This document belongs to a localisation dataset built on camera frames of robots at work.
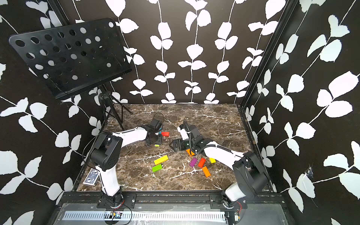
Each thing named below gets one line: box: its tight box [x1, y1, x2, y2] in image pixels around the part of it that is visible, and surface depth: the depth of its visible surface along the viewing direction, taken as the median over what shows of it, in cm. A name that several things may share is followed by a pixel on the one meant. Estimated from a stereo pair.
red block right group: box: [197, 157, 207, 168], surface depth 90 cm
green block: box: [151, 164, 163, 173], surface depth 87 cm
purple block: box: [189, 157, 198, 168], surface depth 90 cm
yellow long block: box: [153, 154, 169, 166], surface depth 91 cm
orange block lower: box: [202, 165, 211, 178], surface depth 86 cm
